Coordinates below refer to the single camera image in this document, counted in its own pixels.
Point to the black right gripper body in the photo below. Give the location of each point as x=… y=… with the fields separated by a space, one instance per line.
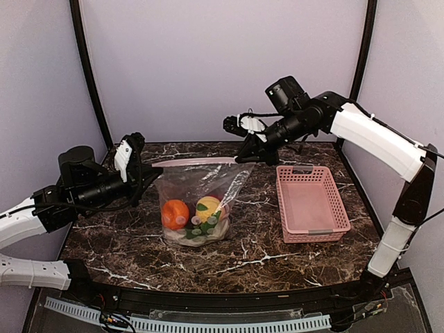
x=293 y=127

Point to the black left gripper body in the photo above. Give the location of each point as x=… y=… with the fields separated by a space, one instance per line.
x=95 y=193

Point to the orange toy tangerine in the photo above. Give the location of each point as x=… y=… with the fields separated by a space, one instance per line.
x=175 y=214

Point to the clear zip top bag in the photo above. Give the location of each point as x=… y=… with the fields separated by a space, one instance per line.
x=196 y=198

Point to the yellow toy fruit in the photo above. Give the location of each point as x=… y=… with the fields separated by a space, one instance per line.
x=206 y=207

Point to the red toy pepper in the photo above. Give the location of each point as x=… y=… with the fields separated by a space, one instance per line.
x=219 y=194

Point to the white toy vegetable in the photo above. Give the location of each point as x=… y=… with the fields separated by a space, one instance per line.
x=179 y=237
x=216 y=232

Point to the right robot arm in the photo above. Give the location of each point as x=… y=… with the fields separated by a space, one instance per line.
x=301 y=116

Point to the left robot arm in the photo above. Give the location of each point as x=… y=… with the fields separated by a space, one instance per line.
x=52 y=208

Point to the pink plastic basket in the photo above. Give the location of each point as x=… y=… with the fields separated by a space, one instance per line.
x=311 y=208

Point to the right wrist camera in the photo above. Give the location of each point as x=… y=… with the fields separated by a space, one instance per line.
x=245 y=124

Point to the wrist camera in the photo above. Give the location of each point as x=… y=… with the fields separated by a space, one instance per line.
x=129 y=148
x=245 y=124

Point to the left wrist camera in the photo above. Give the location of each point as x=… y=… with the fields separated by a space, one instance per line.
x=129 y=148

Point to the left black frame post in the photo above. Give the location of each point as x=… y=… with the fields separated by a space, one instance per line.
x=81 y=41

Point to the black frame post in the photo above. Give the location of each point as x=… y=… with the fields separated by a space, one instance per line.
x=81 y=41
x=369 y=23

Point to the right black frame post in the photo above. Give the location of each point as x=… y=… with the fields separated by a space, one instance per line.
x=369 y=23

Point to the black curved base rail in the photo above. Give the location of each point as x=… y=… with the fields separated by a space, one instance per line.
x=333 y=298

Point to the white slotted cable duct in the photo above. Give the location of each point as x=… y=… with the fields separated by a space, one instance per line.
x=181 y=321

